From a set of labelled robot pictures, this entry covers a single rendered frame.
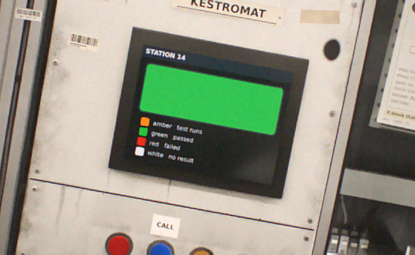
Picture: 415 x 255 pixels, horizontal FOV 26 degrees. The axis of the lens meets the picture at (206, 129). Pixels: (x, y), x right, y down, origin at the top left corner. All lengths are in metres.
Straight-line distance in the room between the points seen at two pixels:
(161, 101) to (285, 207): 0.23
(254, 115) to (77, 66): 0.26
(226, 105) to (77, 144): 0.22
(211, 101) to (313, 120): 0.15
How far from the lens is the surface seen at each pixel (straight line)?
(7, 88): 1.31
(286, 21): 1.28
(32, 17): 1.30
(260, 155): 1.27
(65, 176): 1.31
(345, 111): 1.31
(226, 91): 1.26
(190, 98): 1.26
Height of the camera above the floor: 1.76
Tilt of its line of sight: 7 degrees down
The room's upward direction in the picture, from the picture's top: 11 degrees clockwise
